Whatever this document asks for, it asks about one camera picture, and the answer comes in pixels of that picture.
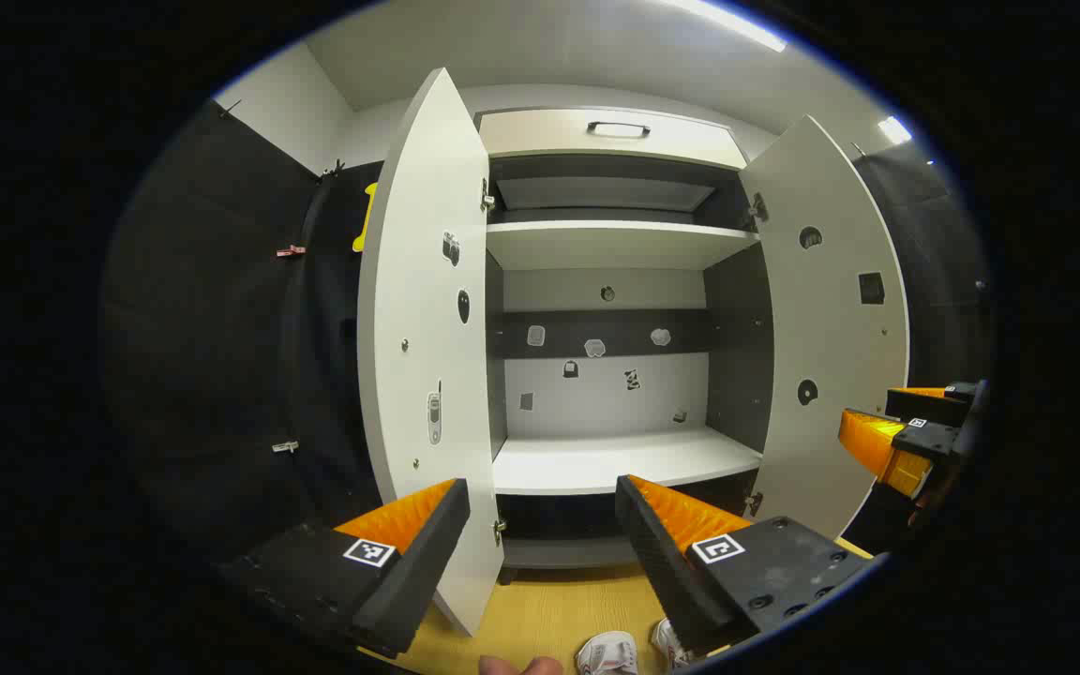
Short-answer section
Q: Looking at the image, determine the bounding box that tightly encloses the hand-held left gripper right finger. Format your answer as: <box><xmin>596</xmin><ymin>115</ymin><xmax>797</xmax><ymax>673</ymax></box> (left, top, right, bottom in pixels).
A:
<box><xmin>615</xmin><ymin>474</ymin><xmax>878</xmax><ymax>655</ymax></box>

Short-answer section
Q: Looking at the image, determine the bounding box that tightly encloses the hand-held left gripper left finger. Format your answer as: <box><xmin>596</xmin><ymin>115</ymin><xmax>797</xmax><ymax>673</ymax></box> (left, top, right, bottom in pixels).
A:
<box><xmin>217</xmin><ymin>478</ymin><xmax>472</xmax><ymax>659</ymax></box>

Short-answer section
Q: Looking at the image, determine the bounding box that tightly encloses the white shoe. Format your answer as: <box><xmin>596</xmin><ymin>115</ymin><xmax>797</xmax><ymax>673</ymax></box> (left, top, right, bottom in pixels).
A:
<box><xmin>651</xmin><ymin>617</ymin><xmax>691</xmax><ymax>668</ymax></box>
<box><xmin>577</xmin><ymin>631</ymin><xmax>639</xmax><ymax>675</ymax></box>

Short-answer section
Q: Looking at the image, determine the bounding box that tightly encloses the white shoe cabinet door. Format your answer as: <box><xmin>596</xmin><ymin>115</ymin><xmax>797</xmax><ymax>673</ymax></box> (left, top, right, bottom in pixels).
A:
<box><xmin>739</xmin><ymin>114</ymin><xmax>909</xmax><ymax>540</ymax></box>
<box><xmin>357</xmin><ymin>67</ymin><xmax>505</xmax><ymax>638</ymax></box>

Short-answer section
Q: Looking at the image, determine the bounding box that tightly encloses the white cabinet drawer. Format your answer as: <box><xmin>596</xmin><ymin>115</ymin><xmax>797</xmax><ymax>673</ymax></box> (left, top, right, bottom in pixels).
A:
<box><xmin>477</xmin><ymin>108</ymin><xmax>749</xmax><ymax>172</ymax></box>

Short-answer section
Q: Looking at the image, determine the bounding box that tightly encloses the black backdrop cloth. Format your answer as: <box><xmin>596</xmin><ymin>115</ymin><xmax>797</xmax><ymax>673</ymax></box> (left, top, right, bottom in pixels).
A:
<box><xmin>99</xmin><ymin>98</ymin><xmax>996</xmax><ymax>563</ymax></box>

